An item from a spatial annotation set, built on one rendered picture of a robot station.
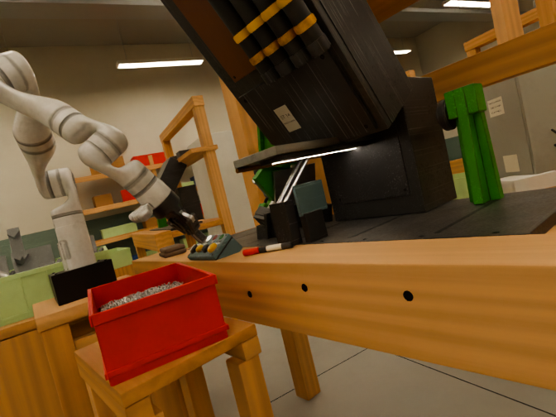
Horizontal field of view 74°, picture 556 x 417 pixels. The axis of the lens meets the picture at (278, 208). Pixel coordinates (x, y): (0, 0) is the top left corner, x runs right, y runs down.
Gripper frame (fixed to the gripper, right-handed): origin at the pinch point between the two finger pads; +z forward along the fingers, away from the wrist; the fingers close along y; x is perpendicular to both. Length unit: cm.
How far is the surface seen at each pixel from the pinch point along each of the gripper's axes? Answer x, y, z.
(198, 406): 32.8, -0.1, 26.9
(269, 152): -13.5, -28.2, -10.2
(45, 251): 14, 106, -11
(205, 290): 16.7, -27.0, -4.0
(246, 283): 6.8, -16.7, 9.2
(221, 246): -0.8, -3.5, 5.1
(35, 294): 31, 78, -6
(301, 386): 3, 49, 111
